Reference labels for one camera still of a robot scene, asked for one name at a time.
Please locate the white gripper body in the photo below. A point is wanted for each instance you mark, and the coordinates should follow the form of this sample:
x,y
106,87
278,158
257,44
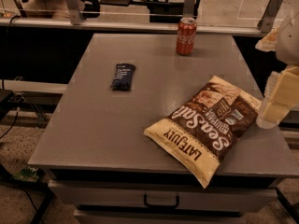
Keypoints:
x,y
289,43

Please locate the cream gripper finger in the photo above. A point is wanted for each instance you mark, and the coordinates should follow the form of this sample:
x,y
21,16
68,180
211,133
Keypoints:
x,y
269,42
281,94

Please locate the red coke can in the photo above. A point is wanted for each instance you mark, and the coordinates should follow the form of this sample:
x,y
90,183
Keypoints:
x,y
185,36

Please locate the brown Late July chip bag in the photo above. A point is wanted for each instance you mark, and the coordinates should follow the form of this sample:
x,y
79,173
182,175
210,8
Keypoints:
x,y
201,131

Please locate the dark blue snack bar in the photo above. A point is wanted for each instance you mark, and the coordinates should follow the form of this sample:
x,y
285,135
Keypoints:
x,y
123,77

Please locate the grey drawer cabinet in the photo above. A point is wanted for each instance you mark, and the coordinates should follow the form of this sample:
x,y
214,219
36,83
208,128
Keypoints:
x,y
98,158

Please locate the green packet on floor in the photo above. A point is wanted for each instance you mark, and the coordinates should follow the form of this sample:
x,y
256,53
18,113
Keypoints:
x,y
27,174

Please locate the metal rail barrier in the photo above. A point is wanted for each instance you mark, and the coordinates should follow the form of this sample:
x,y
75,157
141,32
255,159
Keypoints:
x,y
233,17

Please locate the black drawer handle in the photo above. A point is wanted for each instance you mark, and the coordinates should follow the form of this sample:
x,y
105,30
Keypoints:
x,y
161,202

